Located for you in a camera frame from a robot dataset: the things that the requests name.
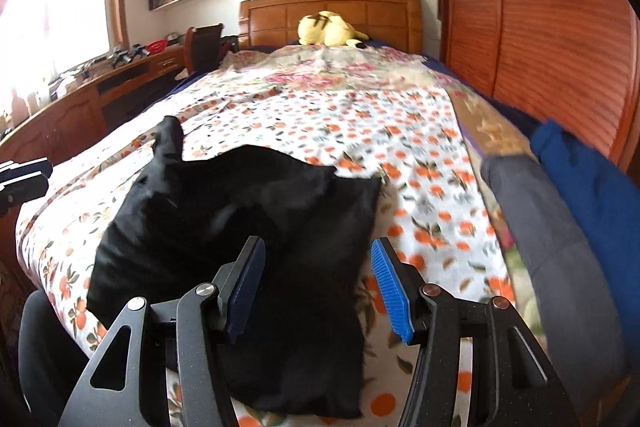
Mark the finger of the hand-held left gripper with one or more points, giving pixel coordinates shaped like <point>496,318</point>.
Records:
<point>32,168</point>
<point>27,192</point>

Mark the pink floral blanket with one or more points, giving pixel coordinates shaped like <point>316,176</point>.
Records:
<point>325,72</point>

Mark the window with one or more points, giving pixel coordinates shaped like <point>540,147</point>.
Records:
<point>60,7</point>

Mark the yellow plush toy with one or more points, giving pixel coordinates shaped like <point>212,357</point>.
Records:
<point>327,29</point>

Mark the grey garment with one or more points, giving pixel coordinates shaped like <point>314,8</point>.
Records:
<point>550,232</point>

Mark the wooden desk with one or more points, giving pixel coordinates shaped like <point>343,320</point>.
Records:
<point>70,117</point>

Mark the black coat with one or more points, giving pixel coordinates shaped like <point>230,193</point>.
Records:
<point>225,207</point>

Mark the wooden bed headboard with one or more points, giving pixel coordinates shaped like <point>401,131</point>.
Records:
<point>270,19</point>

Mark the golden patterned blanket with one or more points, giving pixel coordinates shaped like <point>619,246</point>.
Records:
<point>492,122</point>

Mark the wooden chair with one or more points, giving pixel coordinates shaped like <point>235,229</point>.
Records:
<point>202,47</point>

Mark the red basket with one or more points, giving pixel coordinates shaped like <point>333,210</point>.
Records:
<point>157,46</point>

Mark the orange print bed sheet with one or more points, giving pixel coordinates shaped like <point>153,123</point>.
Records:
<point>375,132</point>

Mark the black desk gadget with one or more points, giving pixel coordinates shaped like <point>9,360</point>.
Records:
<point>139,52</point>
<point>121,57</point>

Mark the wooden slatted wardrobe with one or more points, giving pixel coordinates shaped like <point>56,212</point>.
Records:
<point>540,17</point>

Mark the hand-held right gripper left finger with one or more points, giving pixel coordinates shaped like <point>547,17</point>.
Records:
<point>245,287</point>

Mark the blue garment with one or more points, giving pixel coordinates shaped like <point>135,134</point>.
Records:
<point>595,187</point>

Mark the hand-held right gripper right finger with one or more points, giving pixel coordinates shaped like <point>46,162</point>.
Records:
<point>392,292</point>

